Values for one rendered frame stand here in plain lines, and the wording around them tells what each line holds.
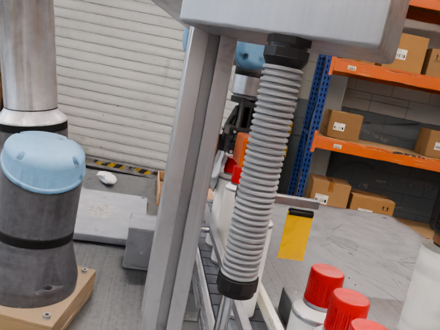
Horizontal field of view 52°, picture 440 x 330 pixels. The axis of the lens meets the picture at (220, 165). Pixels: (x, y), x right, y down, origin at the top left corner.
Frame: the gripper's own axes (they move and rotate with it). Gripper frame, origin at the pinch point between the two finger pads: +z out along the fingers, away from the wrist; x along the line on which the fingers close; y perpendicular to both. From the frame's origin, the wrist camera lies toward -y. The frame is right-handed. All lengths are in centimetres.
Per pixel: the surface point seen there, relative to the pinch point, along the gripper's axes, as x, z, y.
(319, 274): -1, -7, 57
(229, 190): -1.7, -1.9, 10.6
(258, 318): 3.1, 13.7, 30.1
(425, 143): 234, -1, -287
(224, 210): -1.9, 2.3, 10.4
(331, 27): -7, -28, 62
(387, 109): 227, -25, -360
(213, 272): -2.5, 13.7, 14.5
